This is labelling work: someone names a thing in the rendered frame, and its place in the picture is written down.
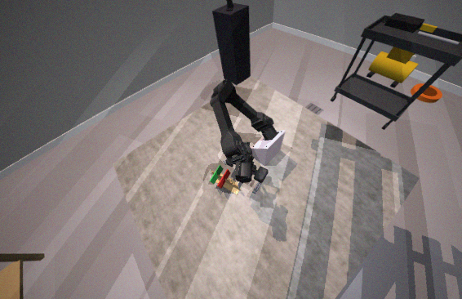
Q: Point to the green board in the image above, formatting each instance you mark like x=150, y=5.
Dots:
x=215, y=176

